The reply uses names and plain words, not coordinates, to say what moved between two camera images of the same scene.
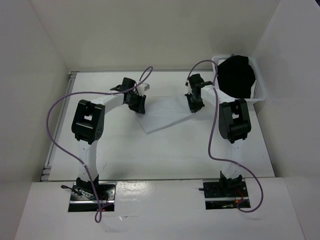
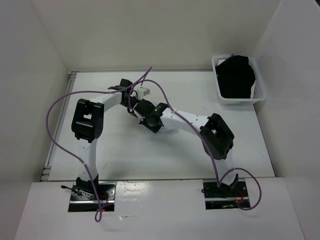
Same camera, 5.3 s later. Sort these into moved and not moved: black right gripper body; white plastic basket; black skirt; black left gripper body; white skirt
Moved: black right gripper body; white skirt
Not moved: white plastic basket; black left gripper body; black skirt
